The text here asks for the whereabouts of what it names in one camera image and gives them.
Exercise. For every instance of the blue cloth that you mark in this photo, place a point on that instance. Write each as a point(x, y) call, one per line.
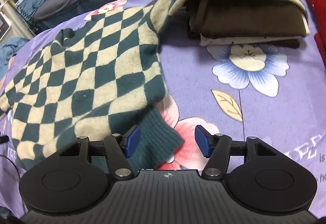
point(11, 53)

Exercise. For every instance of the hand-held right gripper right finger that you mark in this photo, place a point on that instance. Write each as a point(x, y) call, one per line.
point(202, 141)

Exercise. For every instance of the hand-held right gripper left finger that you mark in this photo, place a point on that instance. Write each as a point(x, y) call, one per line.
point(133, 141)

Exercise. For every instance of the purple floral bedsheet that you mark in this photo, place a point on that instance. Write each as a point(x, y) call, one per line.
point(193, 74)

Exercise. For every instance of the green cream checkered sweater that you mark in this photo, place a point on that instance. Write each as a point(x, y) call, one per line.
point(89, 61)

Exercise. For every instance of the dark brown folded garment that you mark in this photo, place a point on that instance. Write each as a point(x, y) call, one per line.
point(285, 44)

